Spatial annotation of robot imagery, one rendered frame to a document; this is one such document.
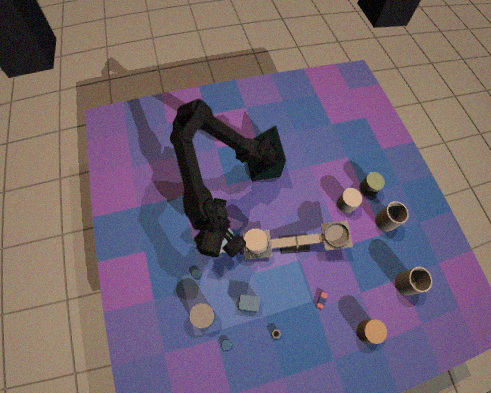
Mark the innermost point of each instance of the orange cylinder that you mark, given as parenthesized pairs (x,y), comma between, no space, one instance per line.
(371,331)

